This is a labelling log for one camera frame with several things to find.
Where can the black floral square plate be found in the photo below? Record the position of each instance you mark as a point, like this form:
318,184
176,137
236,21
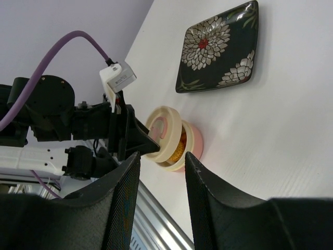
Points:
220,51

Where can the cream round box lid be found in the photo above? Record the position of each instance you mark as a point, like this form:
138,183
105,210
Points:
165,128

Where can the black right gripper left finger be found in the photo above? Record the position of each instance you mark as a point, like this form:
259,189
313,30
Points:
98,216

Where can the aluminium mounting rail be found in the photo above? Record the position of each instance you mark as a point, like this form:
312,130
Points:
153,227

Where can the orange round cracker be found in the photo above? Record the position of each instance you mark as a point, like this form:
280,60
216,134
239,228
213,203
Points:
176,156

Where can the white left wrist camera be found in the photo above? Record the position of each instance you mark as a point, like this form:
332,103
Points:
115,78

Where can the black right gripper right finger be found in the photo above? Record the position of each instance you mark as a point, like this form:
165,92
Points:
225,217

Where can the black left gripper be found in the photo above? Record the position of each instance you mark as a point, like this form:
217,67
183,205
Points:
124,133

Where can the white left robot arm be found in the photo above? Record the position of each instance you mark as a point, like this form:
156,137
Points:
52,115

